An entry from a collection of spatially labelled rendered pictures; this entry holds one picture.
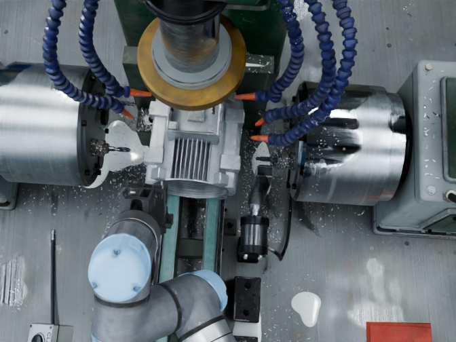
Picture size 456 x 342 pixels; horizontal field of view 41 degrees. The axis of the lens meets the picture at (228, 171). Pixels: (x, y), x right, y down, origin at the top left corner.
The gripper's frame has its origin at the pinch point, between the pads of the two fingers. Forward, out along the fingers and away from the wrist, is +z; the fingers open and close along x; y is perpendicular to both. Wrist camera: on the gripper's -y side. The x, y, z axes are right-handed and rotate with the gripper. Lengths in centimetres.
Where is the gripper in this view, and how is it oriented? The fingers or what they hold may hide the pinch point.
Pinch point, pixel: (153, 203)
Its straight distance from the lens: 110.8
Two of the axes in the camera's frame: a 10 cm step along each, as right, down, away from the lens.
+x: -10.0, -0.7, 0.0
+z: 0.1, -2.6, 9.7
